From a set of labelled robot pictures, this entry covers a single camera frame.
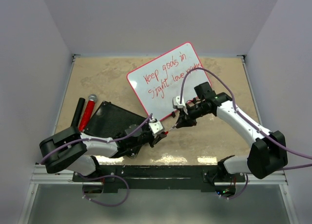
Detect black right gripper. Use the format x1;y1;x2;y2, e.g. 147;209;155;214
176;101;211;128

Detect pink framed whiteboard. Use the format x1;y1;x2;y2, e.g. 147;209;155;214
127;42;210;121

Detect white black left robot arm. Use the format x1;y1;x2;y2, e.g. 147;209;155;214
39;121;167;181

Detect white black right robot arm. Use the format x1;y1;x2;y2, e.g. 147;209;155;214
172;82;288;182

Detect red microphone silver head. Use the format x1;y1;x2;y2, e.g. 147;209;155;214
78;94;98;132

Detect black microphone tube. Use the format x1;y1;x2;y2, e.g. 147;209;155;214
71;97;85;127

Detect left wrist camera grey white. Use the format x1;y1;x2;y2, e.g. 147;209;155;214
148;118;165;138

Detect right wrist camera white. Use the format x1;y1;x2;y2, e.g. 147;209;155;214
172;96;188;114

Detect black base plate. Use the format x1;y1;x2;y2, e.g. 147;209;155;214
73;165;245;193

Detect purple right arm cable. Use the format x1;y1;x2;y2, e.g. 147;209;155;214
179;68;312;200

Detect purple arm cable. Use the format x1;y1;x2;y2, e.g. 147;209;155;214
179;68;312;200
40;113;130;206

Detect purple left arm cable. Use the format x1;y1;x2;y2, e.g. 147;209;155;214
40;113;130;206

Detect aluminium frame rail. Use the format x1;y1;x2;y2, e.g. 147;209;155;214
18;54;81;224

